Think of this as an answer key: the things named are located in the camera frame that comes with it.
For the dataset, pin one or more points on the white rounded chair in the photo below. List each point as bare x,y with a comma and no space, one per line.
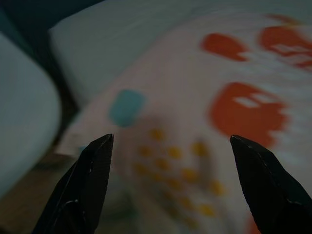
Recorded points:
24,109

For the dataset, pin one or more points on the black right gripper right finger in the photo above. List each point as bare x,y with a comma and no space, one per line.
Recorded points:
273,195

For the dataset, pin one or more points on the pink patterned pillow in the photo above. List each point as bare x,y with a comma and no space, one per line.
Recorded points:
182,97

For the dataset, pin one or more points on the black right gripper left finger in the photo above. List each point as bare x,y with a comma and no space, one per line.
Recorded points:
83,190

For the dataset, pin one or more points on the bed with cream sheet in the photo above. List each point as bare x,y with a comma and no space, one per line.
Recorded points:
109,36

